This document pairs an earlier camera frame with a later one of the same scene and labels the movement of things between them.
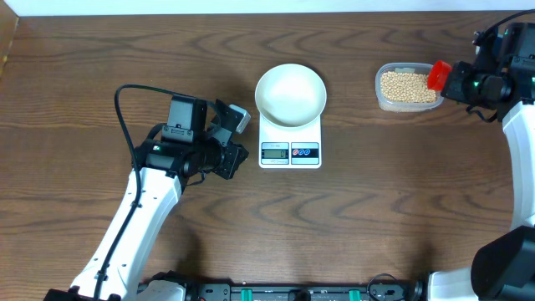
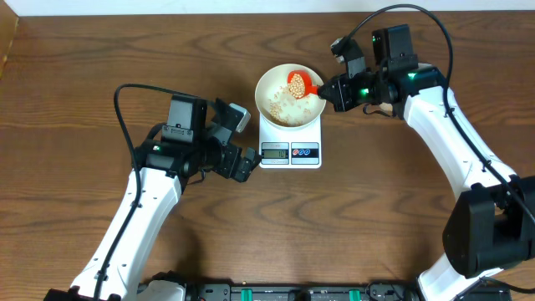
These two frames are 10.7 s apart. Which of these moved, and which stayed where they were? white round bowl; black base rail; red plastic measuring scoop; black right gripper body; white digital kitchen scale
Moved: red plastic measuring scoop; black right gripper body
Stayed: white round bowl; black base rail; white digital kitchen scale
